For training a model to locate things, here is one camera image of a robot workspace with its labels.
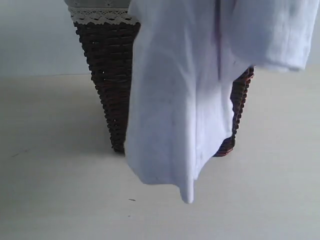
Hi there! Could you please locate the white lace-trimmed cloth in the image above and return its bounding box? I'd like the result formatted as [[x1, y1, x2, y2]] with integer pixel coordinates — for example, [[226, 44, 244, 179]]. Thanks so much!
[[64, 0, 138, 25]]

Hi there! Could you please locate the white t-shirt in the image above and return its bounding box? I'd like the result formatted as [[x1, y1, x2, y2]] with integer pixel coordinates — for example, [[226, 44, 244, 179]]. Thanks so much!
[[125, 0, 319, 204]]

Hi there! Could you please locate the dark brown wicker basket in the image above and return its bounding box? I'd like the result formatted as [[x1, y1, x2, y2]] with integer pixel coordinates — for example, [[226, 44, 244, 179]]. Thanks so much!
[[73, 21, 255, 158]]

